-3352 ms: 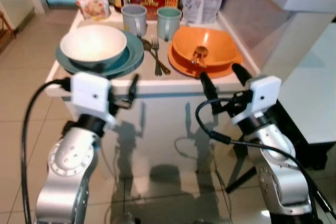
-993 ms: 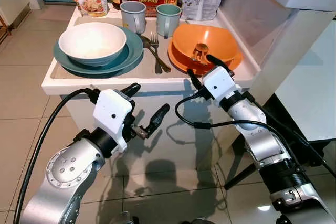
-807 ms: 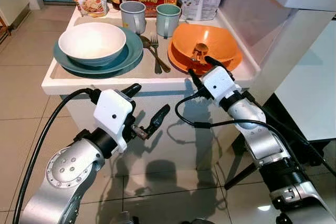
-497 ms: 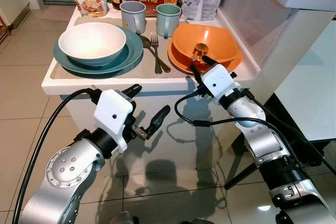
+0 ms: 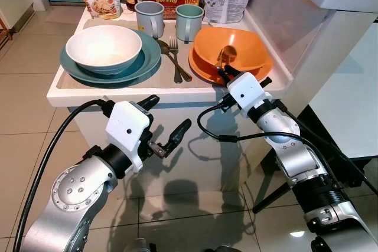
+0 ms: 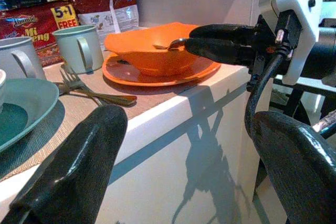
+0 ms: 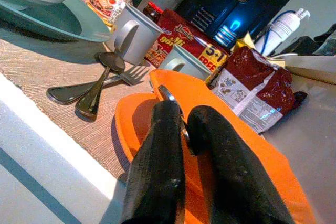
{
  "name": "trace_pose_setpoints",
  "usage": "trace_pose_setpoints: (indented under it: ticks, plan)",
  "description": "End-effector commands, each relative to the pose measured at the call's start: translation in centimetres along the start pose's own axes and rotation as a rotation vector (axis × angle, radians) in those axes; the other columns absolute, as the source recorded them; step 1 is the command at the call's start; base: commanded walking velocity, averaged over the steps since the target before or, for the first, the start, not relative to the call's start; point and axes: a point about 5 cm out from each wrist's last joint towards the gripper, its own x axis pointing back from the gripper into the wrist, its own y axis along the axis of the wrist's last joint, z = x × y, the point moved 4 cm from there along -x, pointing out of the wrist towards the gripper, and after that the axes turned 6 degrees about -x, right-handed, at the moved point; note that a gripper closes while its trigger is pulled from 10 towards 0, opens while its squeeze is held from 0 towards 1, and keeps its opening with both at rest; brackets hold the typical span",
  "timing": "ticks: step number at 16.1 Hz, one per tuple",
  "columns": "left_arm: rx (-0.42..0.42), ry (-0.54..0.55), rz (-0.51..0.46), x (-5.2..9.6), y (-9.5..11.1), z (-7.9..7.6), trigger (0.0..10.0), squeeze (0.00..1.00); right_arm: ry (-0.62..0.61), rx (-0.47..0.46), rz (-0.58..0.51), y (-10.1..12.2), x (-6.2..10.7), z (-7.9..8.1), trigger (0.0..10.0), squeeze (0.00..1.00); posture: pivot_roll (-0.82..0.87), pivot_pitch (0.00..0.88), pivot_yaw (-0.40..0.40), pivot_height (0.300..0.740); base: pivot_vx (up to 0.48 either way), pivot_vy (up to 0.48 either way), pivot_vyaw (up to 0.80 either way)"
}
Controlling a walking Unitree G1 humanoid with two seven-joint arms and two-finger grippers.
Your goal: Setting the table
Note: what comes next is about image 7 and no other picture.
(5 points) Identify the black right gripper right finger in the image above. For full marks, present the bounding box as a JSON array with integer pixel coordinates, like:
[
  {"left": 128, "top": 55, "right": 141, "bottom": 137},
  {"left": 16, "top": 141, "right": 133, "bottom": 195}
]
[{"left": 186, "top": 105, "right": 296, "bottom": 224}]

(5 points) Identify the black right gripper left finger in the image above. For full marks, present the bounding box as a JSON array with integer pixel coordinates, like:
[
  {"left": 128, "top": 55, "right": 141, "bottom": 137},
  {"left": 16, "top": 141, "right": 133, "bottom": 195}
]
[{"left": 121, "top": 101, "right": 187, "bottom": 224}]

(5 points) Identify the silver metal cutlery piece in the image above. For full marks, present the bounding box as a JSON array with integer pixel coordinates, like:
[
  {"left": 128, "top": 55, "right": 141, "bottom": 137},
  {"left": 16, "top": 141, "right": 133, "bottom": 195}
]
[{"left": 158, "top": 85, "right": 195, "bottom": 156}]

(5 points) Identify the orange plate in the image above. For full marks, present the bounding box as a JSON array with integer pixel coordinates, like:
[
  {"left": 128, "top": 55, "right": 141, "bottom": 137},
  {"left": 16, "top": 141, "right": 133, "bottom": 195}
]
[{"left": 114, "top": 92, "right": 159, "bottom": 164}]

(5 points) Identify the dark red snack bag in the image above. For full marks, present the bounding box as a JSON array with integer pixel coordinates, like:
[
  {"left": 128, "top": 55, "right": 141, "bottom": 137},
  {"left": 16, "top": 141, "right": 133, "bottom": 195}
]
[{"left": 209, "top": 46, "right": 308, "bottom": 134}]

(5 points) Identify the grey mug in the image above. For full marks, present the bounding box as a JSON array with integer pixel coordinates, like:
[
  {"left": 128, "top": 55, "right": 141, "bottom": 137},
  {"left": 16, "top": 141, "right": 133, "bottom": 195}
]
[
  {"left": 112, "top": 4, "right": 165, "bottom": 66},
  {"left": 158, "top": 45, "right": 213, "bottom": 81}
]

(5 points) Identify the silver metal spoon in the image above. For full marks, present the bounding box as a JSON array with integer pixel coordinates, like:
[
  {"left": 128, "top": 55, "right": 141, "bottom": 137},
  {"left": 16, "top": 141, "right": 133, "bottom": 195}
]
[{"left": 75, "top": 51, "right": 127, "bottom": 118}]

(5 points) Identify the silver metal fork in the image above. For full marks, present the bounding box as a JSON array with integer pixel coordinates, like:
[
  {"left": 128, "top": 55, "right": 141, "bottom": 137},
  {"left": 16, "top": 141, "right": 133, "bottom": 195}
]
[{"left": 46, "top": 66, "right": 145, "bottom": 105}]

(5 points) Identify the red noodle multipack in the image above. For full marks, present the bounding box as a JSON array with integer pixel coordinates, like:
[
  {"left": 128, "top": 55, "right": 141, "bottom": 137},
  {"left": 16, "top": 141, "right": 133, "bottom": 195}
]
[{"left": 144, "top": 8, "right": 233, "bottom": 84}]

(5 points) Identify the beige woven placemat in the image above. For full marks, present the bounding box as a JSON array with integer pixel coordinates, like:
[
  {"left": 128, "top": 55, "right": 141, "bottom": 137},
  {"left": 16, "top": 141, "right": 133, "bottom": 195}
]
[{"left": 0, "top": 37, "right": 158, "bottom": 179}]

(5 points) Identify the dark sauce bottle red cap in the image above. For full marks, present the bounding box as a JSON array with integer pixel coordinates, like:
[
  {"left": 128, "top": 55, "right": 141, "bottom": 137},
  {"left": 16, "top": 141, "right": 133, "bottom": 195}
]
[{"left": 143, "top": 2, "right": 164, "bottom": 25}]

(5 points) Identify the white water filter cartridge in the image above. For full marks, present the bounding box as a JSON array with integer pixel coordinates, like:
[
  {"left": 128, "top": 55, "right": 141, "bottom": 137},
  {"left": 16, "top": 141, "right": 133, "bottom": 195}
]
[{"left": 254, "top": 8, "right": 311, "bottom": 55}]

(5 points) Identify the black appliance with blue light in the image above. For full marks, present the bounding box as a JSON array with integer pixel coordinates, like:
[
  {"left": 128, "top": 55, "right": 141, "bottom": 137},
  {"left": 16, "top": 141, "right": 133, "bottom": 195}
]
[{"left": 176, "top": 0, "right": 314, "bottom": 50}]

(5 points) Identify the teal plate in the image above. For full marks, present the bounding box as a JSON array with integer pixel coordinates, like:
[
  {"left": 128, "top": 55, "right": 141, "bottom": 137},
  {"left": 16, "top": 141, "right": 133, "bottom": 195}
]
[{"left": 0, "top": 0, "right": 111, "bottom": 42}]

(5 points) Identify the blue cable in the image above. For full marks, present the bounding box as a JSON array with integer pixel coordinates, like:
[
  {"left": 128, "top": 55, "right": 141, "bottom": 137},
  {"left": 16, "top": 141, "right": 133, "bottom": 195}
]
[{"left": 260, "top": 10, "right": 296, "bottom": 56}]

